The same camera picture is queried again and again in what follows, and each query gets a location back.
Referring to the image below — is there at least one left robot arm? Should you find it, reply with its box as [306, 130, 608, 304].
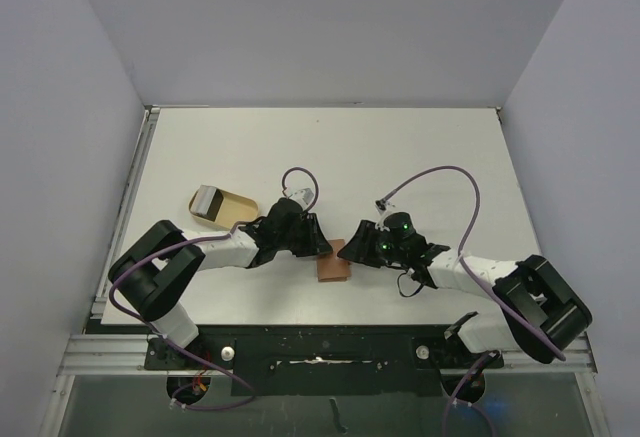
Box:
[108, 197, 333, 368]

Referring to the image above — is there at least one tan leather card holder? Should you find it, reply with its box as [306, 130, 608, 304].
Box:
[316, 239, 351, 283]

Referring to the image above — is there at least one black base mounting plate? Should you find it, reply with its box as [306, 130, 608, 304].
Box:
[144, 324, 478, 397]

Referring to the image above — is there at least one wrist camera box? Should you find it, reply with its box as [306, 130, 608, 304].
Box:
[283, 187, 316, 210]
[375, 199, 397, 229]

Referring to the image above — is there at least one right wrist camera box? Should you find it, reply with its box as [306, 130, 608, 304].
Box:
[375, 199, 397, 229]

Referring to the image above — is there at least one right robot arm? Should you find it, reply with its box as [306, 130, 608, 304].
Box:
[338, 212, 593, 366]

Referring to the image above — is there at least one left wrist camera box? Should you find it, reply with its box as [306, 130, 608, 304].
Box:
[283, 187, 316, 210]

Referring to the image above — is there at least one black right gripper cable loop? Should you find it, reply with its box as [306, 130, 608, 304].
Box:
[397, 269, 429, 299]

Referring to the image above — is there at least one wooden card tray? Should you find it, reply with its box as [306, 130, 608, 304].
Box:
[189, 187, 259, 231]

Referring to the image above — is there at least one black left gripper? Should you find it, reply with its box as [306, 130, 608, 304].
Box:
[276, 213, 331, 257]

